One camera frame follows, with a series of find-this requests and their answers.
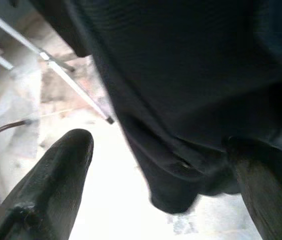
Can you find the navy blue shirt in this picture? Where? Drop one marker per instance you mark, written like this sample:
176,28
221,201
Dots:
193,75

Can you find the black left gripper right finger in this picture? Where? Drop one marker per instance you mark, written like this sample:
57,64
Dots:
273,195

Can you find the silver clothes rack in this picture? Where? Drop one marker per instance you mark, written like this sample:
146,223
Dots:
68,82

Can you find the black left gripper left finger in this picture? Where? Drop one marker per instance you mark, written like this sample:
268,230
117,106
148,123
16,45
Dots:
51,190

